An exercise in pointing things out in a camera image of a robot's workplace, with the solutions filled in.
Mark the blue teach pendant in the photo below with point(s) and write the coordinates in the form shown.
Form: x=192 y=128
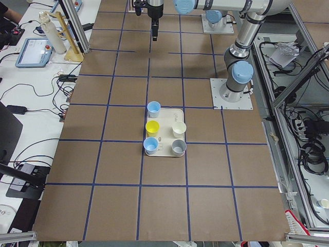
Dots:
x=35 y=53

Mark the beige thermos bottle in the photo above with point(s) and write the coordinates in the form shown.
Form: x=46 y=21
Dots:
x=51 y=33

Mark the aluminium frame post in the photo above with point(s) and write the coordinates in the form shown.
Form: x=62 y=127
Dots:
x=75 y=24

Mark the white rabbit tray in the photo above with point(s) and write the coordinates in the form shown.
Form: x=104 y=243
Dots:
x=165 y=135

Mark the grey cup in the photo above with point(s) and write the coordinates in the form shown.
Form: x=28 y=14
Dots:
x=179 y=147

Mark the yellow cup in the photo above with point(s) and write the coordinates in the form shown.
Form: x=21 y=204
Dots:
x=152 y=127

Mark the light blue cup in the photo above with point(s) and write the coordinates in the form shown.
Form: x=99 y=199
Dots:
x=153 y=108
x=150 y=145

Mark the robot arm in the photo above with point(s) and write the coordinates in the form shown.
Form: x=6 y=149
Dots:
x=216 y=18
x=240 y=72

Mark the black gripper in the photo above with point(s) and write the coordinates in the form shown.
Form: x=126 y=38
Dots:
x=154 y=12

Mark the pale green cup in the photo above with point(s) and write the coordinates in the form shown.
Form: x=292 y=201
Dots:
x=178 y=129

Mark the wooden mug tree stand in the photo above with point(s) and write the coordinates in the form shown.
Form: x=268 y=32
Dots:
x=73 y=53

